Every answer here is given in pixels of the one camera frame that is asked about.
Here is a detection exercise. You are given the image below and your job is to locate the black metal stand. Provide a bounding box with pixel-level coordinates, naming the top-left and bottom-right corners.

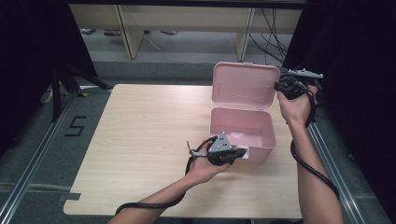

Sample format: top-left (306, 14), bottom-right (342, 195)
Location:
top-left (50, 63), bottom-right (114, 123)

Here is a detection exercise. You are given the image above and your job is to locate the bundle of black cables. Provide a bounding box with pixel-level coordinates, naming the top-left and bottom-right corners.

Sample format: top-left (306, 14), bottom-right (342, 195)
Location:
top-left (247, 7), bottom-right (290, 65)

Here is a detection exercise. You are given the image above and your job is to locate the person's left hand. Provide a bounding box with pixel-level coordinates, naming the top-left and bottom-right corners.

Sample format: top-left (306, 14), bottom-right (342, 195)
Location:
top-left (186, 143), bottom-right (232, 187)

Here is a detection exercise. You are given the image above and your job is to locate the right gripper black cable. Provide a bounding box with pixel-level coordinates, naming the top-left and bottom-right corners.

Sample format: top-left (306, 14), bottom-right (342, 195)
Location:
top-left (289, 88), bottom-right (341, 201)

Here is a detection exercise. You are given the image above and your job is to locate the light wooden desk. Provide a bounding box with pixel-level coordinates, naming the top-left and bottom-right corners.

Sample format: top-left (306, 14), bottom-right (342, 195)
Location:
top-left (68, 3), bottom-right (304, 62)

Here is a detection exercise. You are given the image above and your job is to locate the black curtain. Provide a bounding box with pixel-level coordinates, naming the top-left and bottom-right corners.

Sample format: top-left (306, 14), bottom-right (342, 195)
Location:
top-left (0, 0), bottom-right (98, 155)
top-left (280, 0), bottom-right (396, 217)

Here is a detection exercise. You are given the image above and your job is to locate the pink medicine box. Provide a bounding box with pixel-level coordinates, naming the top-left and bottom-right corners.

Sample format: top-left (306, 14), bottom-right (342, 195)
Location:
top-left (208, 61), bottom-right (281, 165)

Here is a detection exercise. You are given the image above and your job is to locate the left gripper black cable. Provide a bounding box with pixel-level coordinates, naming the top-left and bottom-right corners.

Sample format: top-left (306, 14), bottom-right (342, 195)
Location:
top-left (114, 135), bottom-right (219, 217)

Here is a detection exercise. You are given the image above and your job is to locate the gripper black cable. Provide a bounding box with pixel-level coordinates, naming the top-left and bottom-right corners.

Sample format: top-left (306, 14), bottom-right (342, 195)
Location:
top-left (114, 135), bottom-right (219, 217)
top-left (289, 88), bottom-right (341, 201)

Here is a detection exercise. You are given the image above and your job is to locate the person's right hand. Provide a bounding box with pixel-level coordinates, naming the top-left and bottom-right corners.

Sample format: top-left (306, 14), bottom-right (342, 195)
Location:
top-left (276, 84), bottom-right (319, 128)

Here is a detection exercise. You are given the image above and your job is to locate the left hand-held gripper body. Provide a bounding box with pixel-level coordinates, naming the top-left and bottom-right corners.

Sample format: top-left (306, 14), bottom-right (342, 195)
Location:
top-left (186, 132), bottom-right (237, 167)

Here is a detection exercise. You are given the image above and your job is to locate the grey tape strip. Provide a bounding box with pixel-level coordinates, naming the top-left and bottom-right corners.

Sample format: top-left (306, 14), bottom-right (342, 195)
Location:
top-left (58, 192), bottom-right (82, 203)

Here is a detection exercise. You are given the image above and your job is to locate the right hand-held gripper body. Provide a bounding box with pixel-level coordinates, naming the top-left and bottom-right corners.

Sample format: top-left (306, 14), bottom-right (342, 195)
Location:
top-left (275, 67), bottom-right (325, 101)

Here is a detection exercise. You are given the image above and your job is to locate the metal floor rail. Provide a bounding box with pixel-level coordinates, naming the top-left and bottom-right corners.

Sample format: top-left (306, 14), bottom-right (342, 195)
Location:
top-left (0, 90), bottom-right (79, 224)
top-left (306, 120), bottom-right (369, 224)

